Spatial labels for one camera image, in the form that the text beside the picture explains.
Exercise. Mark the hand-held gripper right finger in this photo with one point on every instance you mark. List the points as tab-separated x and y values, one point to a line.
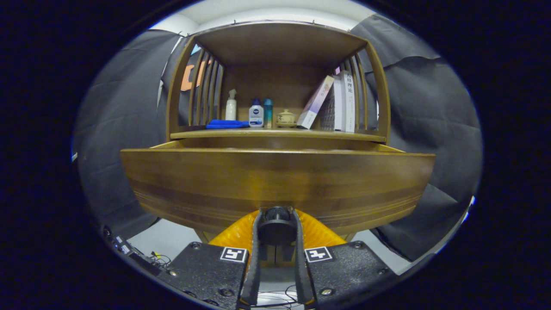
300	267

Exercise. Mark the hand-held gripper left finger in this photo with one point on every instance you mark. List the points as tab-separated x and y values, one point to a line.
256	258

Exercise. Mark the wooden drawer with black knob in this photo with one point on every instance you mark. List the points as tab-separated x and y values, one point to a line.
275	181

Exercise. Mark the wooden cabinet door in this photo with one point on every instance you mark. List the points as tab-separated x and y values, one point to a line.
277	264
280	264

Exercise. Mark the wooden countertop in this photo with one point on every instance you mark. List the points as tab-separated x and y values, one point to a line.
275	134

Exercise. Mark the wooden cabinet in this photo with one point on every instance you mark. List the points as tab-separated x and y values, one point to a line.
280	43

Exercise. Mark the black floor device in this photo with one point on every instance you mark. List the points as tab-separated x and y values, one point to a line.
129	254

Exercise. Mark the blue folded cloth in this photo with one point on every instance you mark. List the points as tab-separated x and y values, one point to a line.
226	124

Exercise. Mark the white lotion bottle blue cap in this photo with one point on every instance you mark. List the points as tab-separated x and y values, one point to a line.
256	116

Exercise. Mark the beige lidded teacup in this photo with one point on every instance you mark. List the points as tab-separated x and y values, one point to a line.
286	117

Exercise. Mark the teal bottle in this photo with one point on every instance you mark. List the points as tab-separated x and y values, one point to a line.
268	114

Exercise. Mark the white spray bottle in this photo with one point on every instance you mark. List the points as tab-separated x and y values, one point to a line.
231	110

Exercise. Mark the dark patterned book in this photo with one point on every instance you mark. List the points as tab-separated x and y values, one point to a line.
328	114

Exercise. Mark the purple white book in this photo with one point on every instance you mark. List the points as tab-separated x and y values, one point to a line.
314	103

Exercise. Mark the plain white book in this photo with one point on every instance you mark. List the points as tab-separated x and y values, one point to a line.
338	103

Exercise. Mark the white book with black lettering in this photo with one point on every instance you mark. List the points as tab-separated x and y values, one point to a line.
349	103

